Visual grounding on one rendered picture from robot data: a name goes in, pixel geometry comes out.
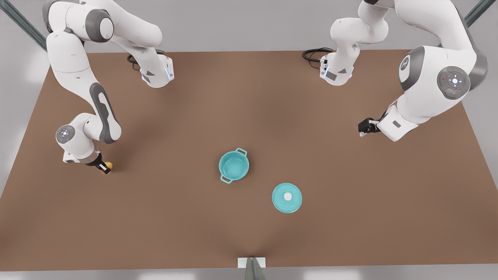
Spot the teal pot with handles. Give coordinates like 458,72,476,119
219,148,250,184

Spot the teal pot lid white knob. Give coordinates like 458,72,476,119
272,183,303,214

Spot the silver frame post with foot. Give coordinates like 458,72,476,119
238,257,266,280

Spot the black cable loop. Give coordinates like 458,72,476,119
302,48,335,68
127,49,165,71

